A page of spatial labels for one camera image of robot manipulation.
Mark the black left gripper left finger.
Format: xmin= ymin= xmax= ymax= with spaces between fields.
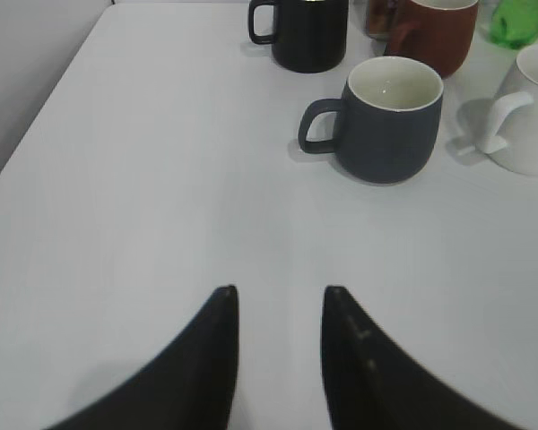
xmin=56 ymin=285 xmax=239 ymax=429

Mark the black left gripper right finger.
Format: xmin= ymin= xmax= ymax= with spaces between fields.
xmin=321 ymin=286 xmax=513 ymax=429

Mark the dark grey ceramic mug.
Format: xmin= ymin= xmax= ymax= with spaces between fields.
xmin=298 ymin=56 xmax=444 ymax=185

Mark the white ceramic mug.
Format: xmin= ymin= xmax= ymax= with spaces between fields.
xmin=475 ymin=44 xmax=538 ymax=176

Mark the black ceramic mug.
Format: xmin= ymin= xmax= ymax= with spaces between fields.
xmin=247 ymin=0 xmax=349 ymax=73

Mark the brown red ceramic mug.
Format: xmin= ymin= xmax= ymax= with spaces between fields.
xmin=384 ymin=0 xmax=479 ymax=79

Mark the brown coffee drink bottle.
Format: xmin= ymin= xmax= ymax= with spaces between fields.
xmin=365 ymin=0 xmax=398 ymax=40

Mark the green soda bottle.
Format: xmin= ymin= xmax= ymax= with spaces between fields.
xmin=490 ymin=0 xmax=538 ymax=50

